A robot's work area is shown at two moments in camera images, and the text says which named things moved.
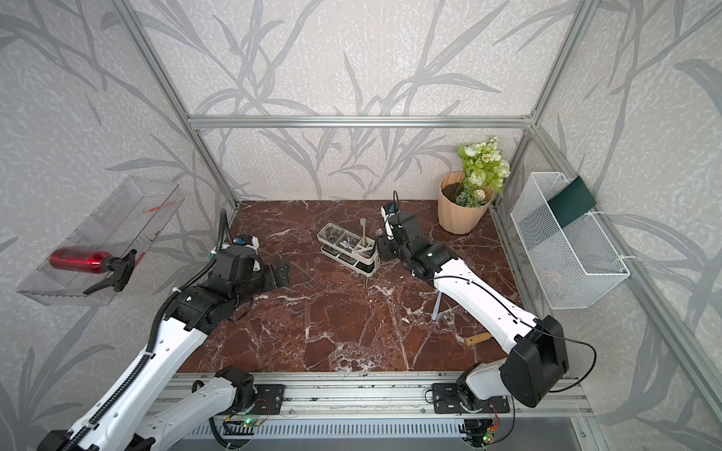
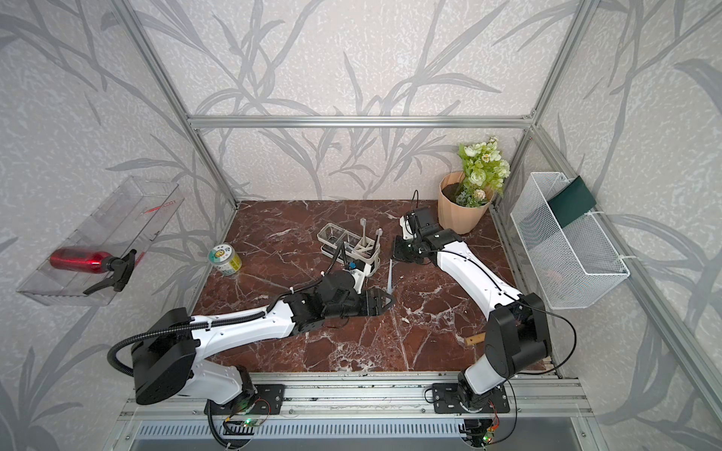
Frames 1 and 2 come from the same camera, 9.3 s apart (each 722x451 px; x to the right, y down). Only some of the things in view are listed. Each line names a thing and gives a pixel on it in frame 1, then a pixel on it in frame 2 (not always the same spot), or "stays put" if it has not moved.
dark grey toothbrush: (363, 222) stays put
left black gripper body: (258, 280) -> (352, 305)
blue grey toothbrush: (437, 307) -> (389, 277)
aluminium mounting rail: (402, 396) stays put
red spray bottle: (91, 262) stays put
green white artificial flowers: (484, 172) stays put
